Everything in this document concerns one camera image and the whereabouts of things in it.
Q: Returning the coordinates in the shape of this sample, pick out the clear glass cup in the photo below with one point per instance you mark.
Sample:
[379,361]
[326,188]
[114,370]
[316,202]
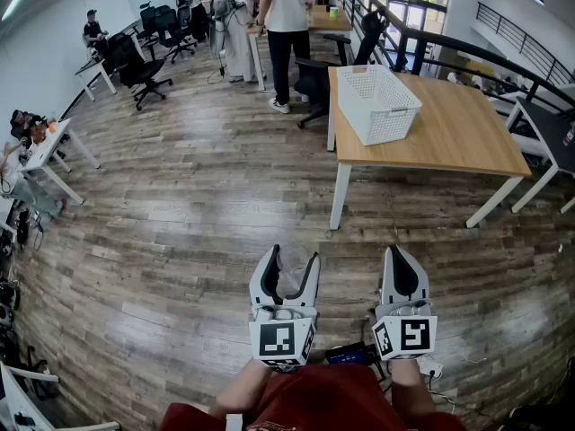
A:
[294,263]

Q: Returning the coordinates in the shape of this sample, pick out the white desk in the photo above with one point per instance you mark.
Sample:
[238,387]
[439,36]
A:
[45,151]
[92,67]

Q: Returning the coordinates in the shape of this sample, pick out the pink flowers in vase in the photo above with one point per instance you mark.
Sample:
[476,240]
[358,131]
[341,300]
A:
[308,7]

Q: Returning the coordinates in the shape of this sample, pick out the person's left forearm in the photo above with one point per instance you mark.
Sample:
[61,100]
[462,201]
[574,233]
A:
[238,389]

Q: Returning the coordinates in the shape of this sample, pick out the thin black balcony railing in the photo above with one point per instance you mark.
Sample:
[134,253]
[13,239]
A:
[516,34]

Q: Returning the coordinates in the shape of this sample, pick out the long wooden table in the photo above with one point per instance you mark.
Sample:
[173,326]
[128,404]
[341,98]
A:
[330,20]

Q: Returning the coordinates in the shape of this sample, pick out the white plastic basket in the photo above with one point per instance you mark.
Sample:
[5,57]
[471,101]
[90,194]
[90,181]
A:
[382,106]

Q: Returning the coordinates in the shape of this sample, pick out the black office chair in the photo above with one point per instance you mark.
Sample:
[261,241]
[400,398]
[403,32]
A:
[175,29]
[148,20]
[314,79]
[135,65]

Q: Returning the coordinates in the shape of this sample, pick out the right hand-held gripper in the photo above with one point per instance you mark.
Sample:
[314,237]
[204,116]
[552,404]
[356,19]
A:
[404,335]

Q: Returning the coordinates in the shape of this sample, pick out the white table frame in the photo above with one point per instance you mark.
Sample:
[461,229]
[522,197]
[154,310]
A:
[18,402]

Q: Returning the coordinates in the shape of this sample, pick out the black top table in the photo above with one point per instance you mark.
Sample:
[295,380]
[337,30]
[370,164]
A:
[548,128]

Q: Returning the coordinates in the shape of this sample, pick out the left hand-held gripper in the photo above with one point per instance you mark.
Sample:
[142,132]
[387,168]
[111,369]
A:
[278,339]

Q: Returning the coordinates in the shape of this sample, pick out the black device with blue screen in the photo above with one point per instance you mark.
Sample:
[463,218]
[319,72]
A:
[348,355]

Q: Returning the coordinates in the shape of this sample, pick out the person's right forearm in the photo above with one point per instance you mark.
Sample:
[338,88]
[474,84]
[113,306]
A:
[411,389]

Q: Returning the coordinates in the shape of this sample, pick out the thick black stair railing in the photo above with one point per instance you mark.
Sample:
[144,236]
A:
[406,52]

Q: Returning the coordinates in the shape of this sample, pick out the square wooden table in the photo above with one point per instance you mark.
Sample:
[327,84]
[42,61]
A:
[449,124]

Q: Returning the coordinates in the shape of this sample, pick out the green container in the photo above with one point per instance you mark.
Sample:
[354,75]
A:
[334,11]

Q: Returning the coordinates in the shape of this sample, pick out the white power adapter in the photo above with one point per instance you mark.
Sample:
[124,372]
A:
[429,367]

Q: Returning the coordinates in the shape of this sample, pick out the person's red shirt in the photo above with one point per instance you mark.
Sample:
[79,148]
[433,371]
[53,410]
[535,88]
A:
[323,402]

